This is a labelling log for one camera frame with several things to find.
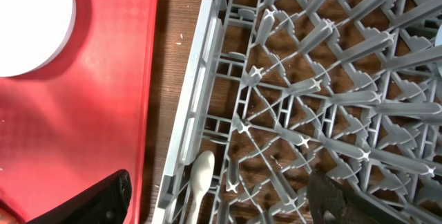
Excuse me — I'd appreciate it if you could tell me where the light blue bowl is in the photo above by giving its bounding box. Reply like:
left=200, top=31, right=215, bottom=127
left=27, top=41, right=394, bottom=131
left=434, top=25, right=442, bottom=46

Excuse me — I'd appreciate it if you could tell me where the red plastic tray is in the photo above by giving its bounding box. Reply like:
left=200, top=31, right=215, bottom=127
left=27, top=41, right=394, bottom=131
left=1, top=0, right=157, bottom=223

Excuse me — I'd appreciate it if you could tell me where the light blue plate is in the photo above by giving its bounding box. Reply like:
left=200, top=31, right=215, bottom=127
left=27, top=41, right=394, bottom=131
left=1, top=0, right=76, bottom=77

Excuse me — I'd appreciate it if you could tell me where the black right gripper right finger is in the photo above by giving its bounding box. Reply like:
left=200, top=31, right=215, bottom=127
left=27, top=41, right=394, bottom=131
left=307, top=171, right=397, bottom=224

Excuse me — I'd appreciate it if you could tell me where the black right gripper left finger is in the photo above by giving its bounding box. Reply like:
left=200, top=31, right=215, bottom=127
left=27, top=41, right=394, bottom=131
left=28, top=169, right=132, bottom=224

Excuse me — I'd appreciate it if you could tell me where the white plastic spoon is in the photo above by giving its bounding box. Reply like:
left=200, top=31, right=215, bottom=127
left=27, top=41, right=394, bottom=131
left=186, top=151, right=215, bottom=224

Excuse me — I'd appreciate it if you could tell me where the grey dishwasher rack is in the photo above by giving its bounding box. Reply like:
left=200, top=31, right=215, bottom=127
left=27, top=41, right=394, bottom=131
left=152, top=0, right=441, bottom=223

